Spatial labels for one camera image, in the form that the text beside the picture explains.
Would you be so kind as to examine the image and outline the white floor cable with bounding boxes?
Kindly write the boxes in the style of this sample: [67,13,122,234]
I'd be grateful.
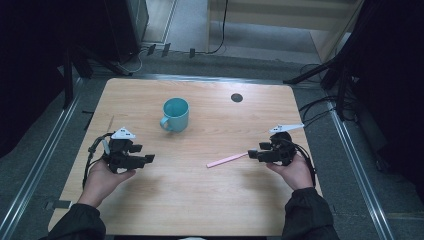
[114,46,149,76]

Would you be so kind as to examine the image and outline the pink stick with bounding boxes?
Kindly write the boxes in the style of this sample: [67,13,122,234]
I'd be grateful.
[205,151,250,169]

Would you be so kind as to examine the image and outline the aluminium floor rail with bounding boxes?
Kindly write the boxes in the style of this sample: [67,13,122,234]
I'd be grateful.
[325,101,397,240]
[0,78,84,240]

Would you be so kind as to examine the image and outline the person's right hand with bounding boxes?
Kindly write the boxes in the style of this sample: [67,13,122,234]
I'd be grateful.
[266,152,316,192]

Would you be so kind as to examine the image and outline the black hanging cable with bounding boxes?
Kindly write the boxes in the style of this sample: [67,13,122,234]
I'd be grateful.
[205,0,230,55]

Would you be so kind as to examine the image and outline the black metal stand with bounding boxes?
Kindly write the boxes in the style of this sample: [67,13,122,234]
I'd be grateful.
[283,54,355,122]
[61,46,125,110]

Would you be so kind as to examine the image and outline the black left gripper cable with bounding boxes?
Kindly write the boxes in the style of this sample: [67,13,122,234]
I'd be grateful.
[81,132,115,190]

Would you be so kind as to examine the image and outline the person's left hand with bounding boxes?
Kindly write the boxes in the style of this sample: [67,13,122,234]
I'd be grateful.
[77,159,137,209]

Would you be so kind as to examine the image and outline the grey tape strip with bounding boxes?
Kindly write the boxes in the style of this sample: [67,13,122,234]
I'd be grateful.
[45,199,73,211]

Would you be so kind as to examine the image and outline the black floor cables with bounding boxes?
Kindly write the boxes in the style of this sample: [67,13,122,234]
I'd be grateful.
[298,63,341,129]

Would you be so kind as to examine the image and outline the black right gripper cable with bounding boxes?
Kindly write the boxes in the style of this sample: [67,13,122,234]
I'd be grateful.
[289,139,318,188]

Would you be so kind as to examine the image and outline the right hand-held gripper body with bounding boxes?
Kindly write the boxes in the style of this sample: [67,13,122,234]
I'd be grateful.
[266,123,305,167]

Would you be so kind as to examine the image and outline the teal mug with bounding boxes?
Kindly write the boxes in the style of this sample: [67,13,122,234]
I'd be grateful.
[159,97,190,134]

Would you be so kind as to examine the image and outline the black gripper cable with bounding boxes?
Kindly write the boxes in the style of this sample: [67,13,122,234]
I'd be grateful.
[289,139,318,188]
[81,132,115,190]

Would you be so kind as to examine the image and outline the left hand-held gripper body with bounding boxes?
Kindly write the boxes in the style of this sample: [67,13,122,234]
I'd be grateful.
[101,126,148,175]

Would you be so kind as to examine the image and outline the dark curtain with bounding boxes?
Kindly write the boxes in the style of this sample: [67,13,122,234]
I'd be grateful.
[333,0,424,204]
[0,0,141,159]

